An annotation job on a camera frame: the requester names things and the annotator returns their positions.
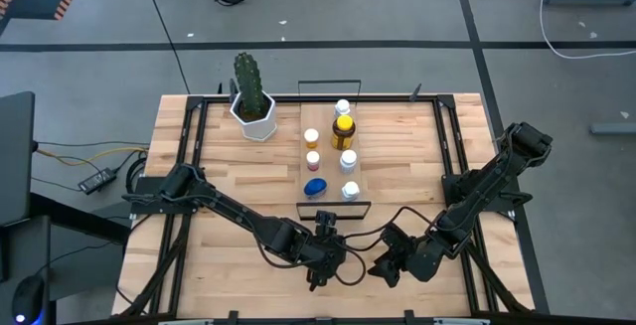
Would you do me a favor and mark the white cap grey label bottle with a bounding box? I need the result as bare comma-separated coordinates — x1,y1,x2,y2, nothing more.
341,181,362,203

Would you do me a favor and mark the white hexagonal plant pot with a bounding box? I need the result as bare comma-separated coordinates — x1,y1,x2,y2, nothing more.
229,90,278,142

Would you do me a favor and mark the white floor cable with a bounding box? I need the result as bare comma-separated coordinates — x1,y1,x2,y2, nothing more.
539,0,636,61

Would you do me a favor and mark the black power adapter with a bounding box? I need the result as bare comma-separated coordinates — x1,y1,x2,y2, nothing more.
78,167,118,196

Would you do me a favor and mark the black table frame rig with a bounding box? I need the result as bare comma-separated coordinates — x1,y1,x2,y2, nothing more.
116,93,536,325

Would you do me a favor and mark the thin black rig strut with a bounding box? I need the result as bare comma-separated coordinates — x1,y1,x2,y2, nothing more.
217,79,239,103

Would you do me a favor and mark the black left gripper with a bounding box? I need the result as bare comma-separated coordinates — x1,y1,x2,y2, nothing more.
305,238,349,292

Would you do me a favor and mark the green cactus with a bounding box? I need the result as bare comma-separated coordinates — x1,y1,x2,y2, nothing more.
233,51,267,120

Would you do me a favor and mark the black floor cable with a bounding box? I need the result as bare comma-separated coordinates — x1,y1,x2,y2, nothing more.
140,0,192,93

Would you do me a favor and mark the white aspirin bottle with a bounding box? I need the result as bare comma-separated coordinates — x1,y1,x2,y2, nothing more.
339,149,359,176

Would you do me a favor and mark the clear green label supplement bottle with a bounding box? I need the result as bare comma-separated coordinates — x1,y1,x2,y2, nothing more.
333,98,352,120

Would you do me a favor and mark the yellow cap amber bottle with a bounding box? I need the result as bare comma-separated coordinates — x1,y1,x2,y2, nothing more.
331,114,357,151

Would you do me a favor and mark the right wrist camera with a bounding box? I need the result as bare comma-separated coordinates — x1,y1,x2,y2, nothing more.
381,222,414,252

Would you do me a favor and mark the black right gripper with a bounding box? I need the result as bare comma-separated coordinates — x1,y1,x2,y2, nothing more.
368,239,429,288

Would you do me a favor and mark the black computer mouse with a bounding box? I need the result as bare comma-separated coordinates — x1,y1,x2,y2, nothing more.
10,273,47,325

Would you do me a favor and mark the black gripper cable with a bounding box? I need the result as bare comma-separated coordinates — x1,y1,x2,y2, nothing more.
333,205,439,287

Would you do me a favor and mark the yellow cable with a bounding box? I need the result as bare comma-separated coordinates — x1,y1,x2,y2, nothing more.
37,146,150,167

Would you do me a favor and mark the blue cap Tums bottle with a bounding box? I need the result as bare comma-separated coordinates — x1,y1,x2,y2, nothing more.
303,177,329,200

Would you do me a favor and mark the black frame wooden shelf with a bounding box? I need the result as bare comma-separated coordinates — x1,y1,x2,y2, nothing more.
295,79,373,221

